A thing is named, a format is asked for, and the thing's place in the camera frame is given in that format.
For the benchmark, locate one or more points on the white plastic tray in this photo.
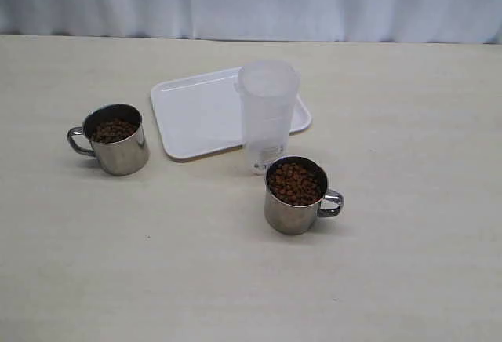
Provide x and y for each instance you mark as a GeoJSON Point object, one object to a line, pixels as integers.
{"type": "Point", "coordinates": [201, 115]}

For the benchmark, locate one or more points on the white curtain backdrop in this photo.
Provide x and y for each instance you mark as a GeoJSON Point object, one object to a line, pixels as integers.
{"type": "Point", "coordinates": [460, 21]}

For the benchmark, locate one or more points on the clear plastic tall container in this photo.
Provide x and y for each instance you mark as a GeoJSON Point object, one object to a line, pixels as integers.
{"type": "Point", "coordinates": [268, 90]}

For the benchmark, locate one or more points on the right steel mug with kibble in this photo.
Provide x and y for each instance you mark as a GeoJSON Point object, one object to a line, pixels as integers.
{"type": "Point", "coordinates": [297, 194]}

